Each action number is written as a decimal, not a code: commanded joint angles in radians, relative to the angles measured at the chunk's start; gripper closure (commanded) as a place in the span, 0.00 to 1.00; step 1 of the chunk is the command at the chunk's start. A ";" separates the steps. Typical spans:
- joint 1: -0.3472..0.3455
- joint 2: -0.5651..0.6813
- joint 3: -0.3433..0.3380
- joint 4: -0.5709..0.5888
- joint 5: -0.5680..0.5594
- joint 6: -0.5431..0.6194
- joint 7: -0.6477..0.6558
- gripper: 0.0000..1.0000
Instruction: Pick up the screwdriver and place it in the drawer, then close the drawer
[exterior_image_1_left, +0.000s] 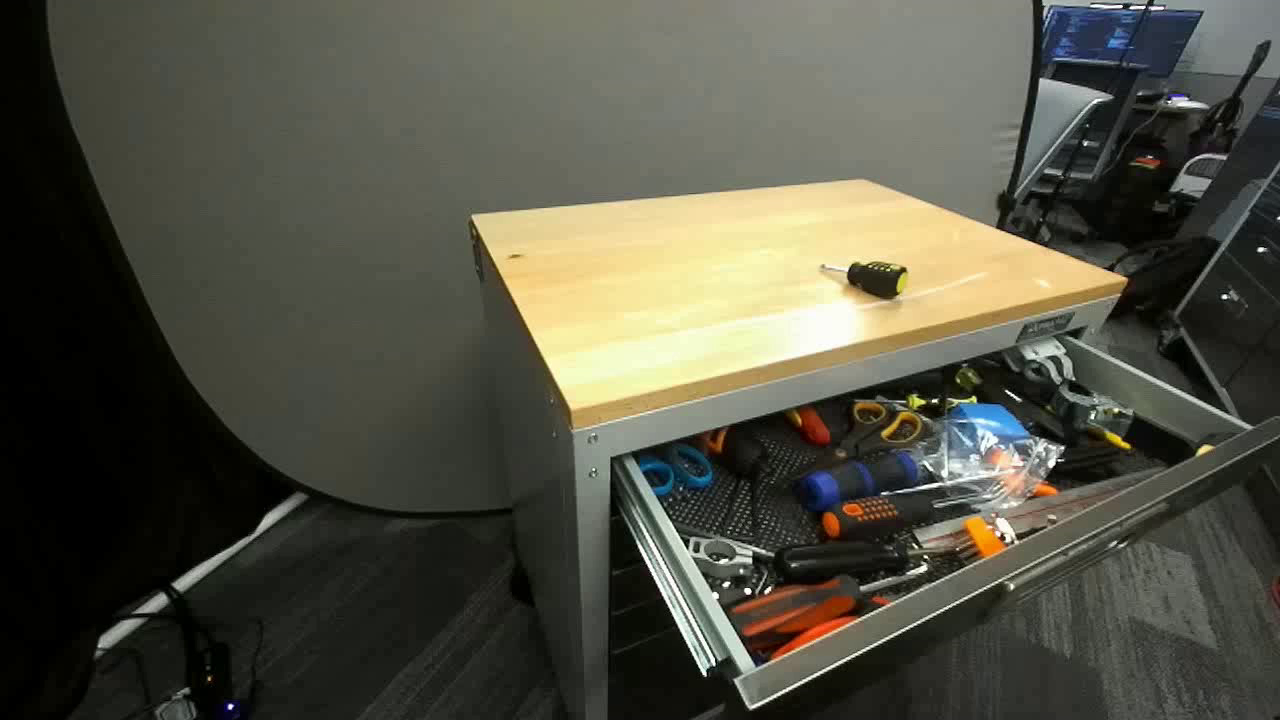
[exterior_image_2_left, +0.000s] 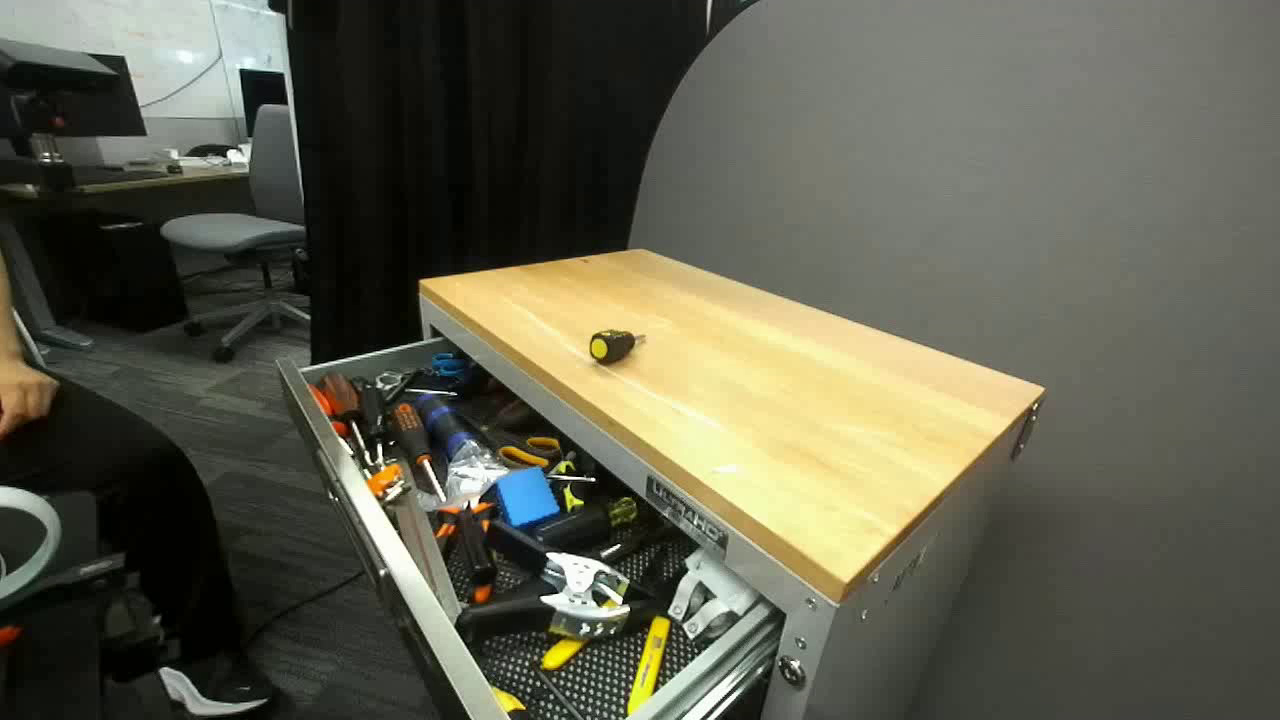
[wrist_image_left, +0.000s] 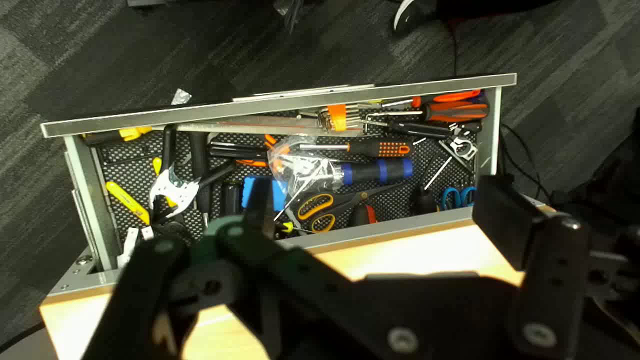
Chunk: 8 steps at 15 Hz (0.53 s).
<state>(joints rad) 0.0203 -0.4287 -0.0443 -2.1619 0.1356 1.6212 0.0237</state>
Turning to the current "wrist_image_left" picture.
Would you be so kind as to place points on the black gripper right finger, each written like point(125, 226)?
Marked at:
point(551, 250)

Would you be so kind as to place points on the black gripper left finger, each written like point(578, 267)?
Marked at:
point(136, 322)

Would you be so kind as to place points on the grey metal tool drawer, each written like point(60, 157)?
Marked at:
point(221, 144)

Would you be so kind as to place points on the blue and black screwdriver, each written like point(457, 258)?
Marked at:
point(381, 171)

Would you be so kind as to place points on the orange and black screwdriver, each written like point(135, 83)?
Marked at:
point(376, 149)

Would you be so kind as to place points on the grey cabinet with wooden top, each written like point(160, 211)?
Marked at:
point(438, 243)

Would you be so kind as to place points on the silver clamp tool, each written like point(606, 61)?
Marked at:
point(170, 195)

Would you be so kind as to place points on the silver wrench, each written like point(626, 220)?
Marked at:
point(463, 152)

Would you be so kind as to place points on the clear plastic bag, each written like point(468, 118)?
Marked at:
point(301, 169)

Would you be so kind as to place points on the small white paper scrap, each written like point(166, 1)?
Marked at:
point(180, 96)

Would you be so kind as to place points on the blue handled scissors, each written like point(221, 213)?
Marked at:
point(457, 197)

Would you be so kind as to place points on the yellow handled tool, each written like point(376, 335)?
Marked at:
point(126, 201)

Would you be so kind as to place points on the red handled cutters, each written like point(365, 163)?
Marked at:
point(363, 213)

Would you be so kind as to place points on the yellow handled scissors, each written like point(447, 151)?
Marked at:
point(316, 213)

